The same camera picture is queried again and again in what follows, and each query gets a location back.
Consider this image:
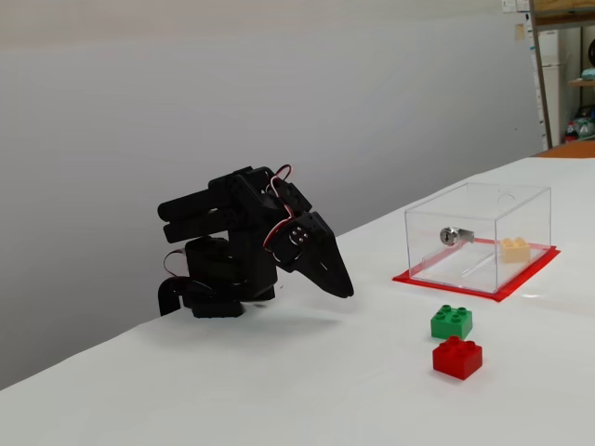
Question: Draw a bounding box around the transparent plastic box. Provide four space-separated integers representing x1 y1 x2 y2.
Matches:
403 182 553 295

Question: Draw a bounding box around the orange brown table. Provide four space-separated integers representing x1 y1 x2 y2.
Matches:
534 140 595 161

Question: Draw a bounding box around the yellow lego brick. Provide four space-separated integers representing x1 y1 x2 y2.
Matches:
499 236 532 265

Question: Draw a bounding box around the silver cam lock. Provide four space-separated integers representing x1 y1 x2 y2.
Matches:
439 226 475 246

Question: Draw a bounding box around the red lego brick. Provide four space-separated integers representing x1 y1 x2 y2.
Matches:
431 336 483 381

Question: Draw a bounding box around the red white black servo cable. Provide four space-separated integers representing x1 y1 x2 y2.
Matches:
268 164 295 196
261 178 298 255
162 249 188 280

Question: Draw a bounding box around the green lego brick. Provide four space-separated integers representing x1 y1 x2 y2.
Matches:
430 304 474 342

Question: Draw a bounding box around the red tape frame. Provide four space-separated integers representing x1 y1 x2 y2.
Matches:
391 237 562 305

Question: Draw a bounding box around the green plastic bag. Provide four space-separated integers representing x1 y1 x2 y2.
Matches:
575 106 595 141

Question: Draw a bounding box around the metal storage shelf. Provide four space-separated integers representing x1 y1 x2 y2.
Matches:
528 0 595 151

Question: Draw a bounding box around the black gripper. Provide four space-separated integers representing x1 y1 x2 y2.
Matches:
272 180 356 299

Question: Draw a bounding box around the white label strip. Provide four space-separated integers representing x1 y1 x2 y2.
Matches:
523 11 535 56

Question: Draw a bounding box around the large grey backdrop board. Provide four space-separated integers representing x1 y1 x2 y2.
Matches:
0 0 543 391

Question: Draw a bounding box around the black table clamp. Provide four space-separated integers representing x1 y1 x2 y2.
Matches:
157 277 188 318

